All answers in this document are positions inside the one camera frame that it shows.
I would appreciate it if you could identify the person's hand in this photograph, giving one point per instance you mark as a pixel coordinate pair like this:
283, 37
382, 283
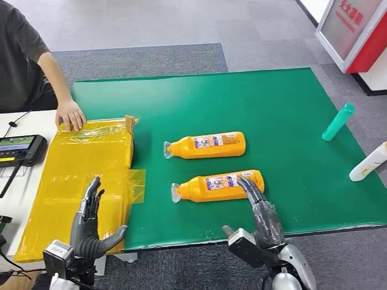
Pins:
69, 116

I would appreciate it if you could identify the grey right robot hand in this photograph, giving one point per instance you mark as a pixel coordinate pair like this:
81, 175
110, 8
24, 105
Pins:
267, 224

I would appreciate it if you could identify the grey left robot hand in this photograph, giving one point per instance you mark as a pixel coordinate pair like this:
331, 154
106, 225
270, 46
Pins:
85, 236

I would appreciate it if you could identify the orange bottle with clear cap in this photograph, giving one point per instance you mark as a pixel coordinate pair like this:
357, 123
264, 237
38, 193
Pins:
205, 192
212, 149

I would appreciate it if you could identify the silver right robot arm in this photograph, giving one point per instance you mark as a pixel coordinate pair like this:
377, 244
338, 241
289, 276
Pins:
298, 264

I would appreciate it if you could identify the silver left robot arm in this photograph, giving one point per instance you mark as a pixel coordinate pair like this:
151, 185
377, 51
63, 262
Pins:
65, 284

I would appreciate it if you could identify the teal plastic bottle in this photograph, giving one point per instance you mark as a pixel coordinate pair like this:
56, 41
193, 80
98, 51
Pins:
337, 123

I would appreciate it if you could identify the white plastic bottle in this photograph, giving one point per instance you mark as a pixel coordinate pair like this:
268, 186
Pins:
367, 164

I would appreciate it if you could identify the yellow taped cardboard box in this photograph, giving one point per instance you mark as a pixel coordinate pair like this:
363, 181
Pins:
75, 160

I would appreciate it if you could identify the black handheld screen device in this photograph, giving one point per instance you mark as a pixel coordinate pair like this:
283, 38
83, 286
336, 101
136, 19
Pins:
30, 150

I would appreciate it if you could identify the person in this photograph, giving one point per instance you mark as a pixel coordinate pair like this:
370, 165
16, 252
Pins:
18, 60

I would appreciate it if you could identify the green table mat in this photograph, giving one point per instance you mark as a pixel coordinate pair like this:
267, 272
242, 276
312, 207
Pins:
287, 120

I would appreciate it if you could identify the red and white sign stand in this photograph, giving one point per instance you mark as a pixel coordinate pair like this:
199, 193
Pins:
372, 48

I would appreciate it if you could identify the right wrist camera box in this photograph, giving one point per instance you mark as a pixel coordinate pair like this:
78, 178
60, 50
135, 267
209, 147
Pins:
248, 248

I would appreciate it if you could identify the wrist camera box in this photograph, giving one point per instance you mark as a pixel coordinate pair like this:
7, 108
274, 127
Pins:
59, 256
248, 248

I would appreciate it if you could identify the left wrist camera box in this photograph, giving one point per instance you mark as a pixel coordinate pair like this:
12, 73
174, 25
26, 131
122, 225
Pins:
59, 256

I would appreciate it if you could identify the grey metal table bracket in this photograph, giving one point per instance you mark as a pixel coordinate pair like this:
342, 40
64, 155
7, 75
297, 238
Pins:
127, 257

